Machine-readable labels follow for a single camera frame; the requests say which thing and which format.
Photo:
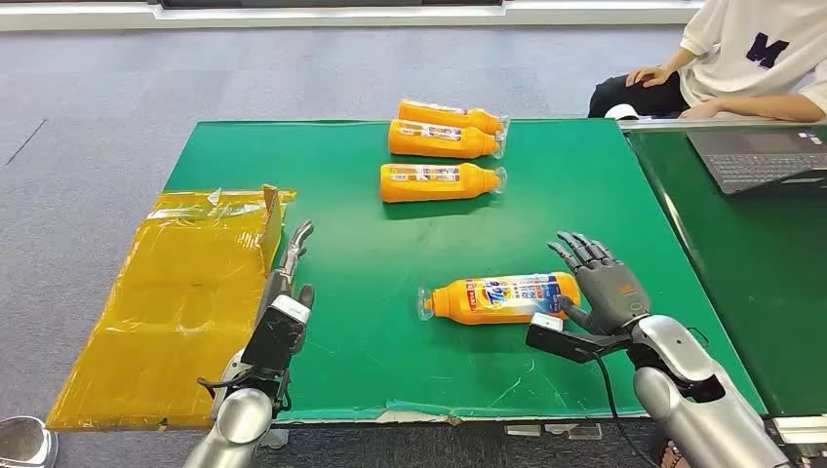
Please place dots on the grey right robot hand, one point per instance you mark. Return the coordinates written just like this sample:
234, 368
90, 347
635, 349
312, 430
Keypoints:
610, 294

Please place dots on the person's left hand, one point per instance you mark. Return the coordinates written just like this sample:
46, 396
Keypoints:
701, 110

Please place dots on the person's right hand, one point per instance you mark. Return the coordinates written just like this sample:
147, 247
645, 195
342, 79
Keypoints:
648, 76

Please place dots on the orange Tide detergent bottle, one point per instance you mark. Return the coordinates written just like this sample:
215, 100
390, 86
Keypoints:
497, 300

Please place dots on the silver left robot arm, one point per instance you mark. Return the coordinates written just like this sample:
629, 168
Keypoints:
242, 416

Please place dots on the person's left forearm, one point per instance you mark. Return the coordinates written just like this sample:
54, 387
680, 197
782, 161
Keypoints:
769, 108

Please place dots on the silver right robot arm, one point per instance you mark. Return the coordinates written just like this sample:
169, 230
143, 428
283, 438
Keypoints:
698, 400

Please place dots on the person's right forearm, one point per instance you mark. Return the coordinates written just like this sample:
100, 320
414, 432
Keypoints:
681, 63

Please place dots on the white rounded object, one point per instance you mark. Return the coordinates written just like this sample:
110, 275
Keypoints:
621, 112

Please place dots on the person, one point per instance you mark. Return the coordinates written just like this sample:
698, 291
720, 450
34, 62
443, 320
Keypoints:
743, 58

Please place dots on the grey laptop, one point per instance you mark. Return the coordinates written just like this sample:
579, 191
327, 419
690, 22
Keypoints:
756, 161

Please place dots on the green table mat under laptop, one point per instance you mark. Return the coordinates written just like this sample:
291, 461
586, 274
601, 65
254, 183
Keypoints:
762, 278

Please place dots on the large green table mat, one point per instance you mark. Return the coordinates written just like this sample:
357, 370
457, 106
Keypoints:
387, 258

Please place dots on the yellow taped cardboard box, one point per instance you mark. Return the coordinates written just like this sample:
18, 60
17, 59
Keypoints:
174, 310

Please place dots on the aluminium table edge rail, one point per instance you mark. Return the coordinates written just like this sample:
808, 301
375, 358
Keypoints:
711, 124

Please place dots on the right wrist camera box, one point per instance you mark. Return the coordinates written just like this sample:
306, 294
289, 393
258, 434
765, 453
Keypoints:
562, 341

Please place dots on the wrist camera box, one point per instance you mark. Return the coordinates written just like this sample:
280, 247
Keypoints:
562, 341
278, 336

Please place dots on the clear acrylic bracket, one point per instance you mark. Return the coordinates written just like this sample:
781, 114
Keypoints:
575, 431
523, 431

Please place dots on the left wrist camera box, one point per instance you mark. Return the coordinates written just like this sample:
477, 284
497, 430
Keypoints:
278, 336

